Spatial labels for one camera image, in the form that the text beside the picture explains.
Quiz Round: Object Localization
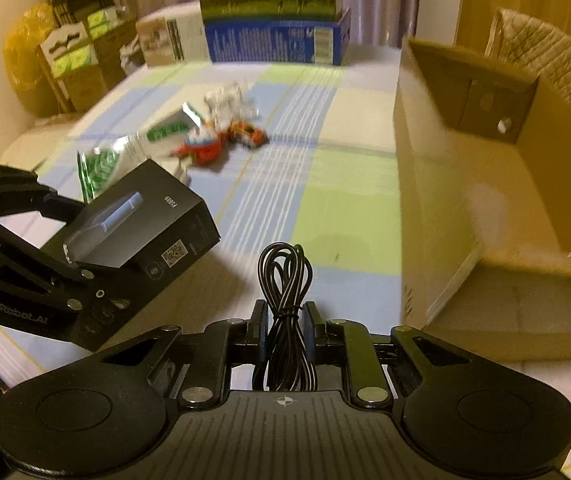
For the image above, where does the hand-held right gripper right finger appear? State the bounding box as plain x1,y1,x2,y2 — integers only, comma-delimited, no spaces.
302,301,472,409

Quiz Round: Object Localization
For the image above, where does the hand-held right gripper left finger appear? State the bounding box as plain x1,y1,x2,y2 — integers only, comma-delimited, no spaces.
90,300,269,411

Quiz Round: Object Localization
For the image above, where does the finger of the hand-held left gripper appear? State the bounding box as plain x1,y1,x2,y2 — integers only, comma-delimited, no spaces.
0,157,87,224
0,222,113,312

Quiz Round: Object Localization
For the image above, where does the black cable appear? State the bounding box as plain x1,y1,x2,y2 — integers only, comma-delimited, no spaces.
257,242,319,392

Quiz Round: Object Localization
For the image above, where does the black product box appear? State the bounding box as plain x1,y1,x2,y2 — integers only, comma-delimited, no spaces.
62,158,222,352

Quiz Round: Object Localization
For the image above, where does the silver green label pouch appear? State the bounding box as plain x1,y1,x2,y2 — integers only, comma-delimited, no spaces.
138,102,207,147

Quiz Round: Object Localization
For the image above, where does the blue cat plush toy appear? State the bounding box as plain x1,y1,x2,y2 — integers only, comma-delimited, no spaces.
174,122,227,167

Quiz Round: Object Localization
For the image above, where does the brown cardboard box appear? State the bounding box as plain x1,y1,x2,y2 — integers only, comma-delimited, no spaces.
392,35,571,362

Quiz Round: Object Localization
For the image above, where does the silver green patterned pouch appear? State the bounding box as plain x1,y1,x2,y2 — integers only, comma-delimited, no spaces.
76,134,178,207

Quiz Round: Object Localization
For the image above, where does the yellow plastic bag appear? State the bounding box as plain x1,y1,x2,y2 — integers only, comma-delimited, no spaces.
4,3,62,117

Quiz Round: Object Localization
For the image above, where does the green white cardboard carton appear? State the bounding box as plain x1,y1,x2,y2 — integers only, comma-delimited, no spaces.
39,22,100,102

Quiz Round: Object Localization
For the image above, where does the plaid bed sheet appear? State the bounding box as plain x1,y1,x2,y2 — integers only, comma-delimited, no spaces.
0,45,571,411

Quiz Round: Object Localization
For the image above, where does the brown green cardboard carton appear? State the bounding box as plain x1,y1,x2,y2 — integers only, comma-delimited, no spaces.
85,6,139,87

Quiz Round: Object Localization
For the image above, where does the orange toy car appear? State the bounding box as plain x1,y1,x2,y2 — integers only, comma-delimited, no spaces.
227,119,269,151

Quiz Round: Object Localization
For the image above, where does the clear plastic bag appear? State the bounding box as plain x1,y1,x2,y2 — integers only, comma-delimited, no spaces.
202,82,259,127

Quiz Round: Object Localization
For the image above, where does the blue cow print carton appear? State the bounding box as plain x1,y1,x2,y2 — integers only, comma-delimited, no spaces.
199,0,353,67

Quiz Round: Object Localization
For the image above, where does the beige quilted cushion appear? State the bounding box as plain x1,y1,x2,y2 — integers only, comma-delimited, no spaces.
485,7,571,137

